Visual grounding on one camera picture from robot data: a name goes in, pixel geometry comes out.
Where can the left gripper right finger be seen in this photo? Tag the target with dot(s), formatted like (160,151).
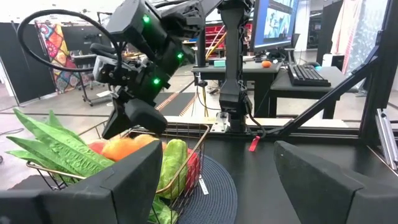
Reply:
(311,193)

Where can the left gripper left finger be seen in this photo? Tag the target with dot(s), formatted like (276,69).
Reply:
(124,186)

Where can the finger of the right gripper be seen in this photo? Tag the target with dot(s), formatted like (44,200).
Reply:
(115,118)
(146,118)

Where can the round orange fruit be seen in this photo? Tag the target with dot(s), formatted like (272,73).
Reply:
(146,140)

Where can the elongated orange fruit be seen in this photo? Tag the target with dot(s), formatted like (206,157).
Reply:
(119,149)

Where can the red yellow apple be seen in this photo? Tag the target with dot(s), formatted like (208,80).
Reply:
(97,147)

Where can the green pepper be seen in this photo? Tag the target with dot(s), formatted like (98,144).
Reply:
(174,161)

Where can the green leafy lettuce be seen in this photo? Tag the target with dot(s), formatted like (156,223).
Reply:
(62,146)

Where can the red bell pepper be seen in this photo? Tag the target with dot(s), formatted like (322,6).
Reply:
(192,168)

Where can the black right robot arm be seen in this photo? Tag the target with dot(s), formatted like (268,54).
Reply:
(233,62)

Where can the white basket tag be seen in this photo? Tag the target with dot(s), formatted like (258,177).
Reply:
(203,186)

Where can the black hazard-striped floor mat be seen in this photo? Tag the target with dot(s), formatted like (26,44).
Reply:
(177,104)

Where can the black rolling cart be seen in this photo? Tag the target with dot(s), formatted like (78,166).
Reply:
(81,60)

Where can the black room partition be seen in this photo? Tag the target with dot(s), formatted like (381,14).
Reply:
(21,62)
(77,37)

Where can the light wood side board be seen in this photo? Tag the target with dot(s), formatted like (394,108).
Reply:
(295,122)

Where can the small red tag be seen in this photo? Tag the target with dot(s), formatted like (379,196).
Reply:
(254,143)

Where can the colourful patterned tapestry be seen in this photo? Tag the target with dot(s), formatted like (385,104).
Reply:
(59,53)

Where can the small teal box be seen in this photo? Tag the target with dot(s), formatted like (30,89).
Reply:
(219,63)

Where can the red storage bins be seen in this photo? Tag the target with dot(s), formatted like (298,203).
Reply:
(214,34)

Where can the dark round plate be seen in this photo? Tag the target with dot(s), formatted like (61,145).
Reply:
(214,193)

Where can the black desk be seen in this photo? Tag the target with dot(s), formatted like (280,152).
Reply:
(311,90)
(264,74)

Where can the black keyboard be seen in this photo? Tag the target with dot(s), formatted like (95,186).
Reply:
(308,76)

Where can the black computer mouse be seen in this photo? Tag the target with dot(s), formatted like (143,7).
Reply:
(312,64)

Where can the small orange ball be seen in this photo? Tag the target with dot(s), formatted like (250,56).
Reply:
(266,63)

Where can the white bin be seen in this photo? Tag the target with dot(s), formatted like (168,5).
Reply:
(332,63)

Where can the black office chair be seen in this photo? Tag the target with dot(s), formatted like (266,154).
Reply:
(292,46)

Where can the computer monitor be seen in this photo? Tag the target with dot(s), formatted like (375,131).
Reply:
(273,21)

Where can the white curtain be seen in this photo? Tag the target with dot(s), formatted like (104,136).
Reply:
(357,31)

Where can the silver aluminium rail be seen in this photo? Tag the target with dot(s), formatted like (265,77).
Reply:
(385,137)

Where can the black aluminium table frame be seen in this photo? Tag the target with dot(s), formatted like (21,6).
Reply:
(382,77)

